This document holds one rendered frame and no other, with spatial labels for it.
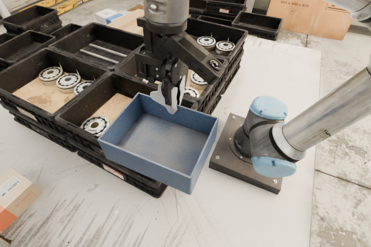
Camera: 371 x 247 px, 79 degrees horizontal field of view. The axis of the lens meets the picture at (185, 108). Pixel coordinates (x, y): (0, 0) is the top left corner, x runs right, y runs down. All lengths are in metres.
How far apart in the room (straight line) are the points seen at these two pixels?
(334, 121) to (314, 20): 3.05
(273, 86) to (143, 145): 0.93
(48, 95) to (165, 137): 0.72
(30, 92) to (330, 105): 1.11
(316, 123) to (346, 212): 1.31
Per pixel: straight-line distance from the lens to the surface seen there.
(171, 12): 0.38
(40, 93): 1.17
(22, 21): 2.82
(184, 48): 0.39
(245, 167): 0.88
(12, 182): 0.98
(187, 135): 0.53
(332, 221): 1.81
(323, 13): 3.58
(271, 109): 0.76
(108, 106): 0.98
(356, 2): 0.59
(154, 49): 0.44
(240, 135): 0.88
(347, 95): 0.58
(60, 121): 0.84
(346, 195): 1.95
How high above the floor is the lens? 1.49
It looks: 46 degrees down
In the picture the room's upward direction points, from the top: straight up
